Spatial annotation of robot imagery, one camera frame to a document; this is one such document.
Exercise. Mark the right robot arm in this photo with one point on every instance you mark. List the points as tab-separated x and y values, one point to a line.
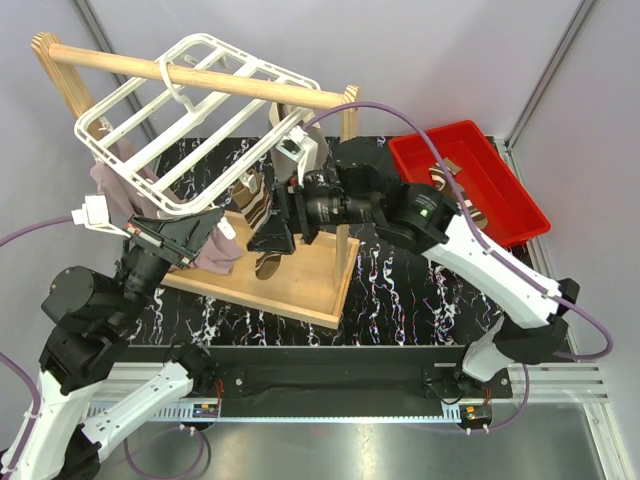
422	220

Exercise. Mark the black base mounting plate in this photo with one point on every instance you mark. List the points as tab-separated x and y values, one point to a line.
345	380

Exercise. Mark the white slotted cable duct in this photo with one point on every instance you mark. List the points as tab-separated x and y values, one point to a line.
195	412

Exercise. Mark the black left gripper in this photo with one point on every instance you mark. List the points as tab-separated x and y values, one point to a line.
183	238

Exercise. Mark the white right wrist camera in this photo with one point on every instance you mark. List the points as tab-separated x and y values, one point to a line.
295	153

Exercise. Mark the white plastic clip hanger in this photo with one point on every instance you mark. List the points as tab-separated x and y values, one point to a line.
214	85

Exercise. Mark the wooden clothes rack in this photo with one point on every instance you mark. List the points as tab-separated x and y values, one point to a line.
309	286

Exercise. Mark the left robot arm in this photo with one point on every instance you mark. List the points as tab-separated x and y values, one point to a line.
92	313

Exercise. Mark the red plastic bin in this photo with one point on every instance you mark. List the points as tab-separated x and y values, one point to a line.
513	216

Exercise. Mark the mauve hanging cloth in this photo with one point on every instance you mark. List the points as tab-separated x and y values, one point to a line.
219	253

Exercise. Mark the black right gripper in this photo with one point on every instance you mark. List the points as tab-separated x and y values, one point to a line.
275	236

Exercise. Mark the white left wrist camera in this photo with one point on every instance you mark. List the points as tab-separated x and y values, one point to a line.
94	215

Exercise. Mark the grey cream sock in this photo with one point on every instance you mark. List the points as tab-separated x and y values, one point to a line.
277	113

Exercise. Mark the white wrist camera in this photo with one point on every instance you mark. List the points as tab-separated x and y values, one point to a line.
295	153
94	215

